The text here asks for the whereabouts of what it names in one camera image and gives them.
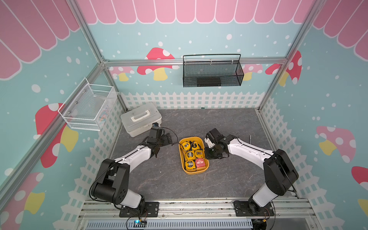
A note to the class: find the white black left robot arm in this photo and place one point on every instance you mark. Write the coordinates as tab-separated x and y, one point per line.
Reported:
112	180

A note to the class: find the white plastic storage case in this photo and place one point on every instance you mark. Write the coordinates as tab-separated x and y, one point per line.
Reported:
141	119

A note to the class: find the pink tape measure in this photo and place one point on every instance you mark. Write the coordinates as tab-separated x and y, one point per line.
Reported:
200	164

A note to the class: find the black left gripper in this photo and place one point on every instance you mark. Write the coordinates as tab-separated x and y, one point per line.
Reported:
165	137

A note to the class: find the yellow plastic tray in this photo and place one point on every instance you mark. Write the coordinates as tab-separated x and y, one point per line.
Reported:
182	154

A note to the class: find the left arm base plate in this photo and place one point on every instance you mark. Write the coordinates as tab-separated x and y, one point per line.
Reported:
145	209

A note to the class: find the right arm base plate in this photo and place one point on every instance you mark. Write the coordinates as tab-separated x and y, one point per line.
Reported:
247	209

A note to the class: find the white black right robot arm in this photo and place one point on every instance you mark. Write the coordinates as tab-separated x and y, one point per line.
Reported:
279	172

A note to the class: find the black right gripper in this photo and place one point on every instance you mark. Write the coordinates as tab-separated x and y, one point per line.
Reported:
208	156

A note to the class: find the black wire mesh basket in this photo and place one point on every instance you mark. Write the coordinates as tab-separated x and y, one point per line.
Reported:
212	70

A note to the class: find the yellow tape measure front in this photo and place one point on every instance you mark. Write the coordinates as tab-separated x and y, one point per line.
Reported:
190	166

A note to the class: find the green circuit board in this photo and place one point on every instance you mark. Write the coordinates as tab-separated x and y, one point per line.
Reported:
139	224

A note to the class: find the grey slotted cable duct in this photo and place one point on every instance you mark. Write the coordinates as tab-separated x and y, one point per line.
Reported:
173	224

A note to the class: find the white wire mesh basket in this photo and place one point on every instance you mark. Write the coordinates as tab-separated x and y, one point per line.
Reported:
89	106

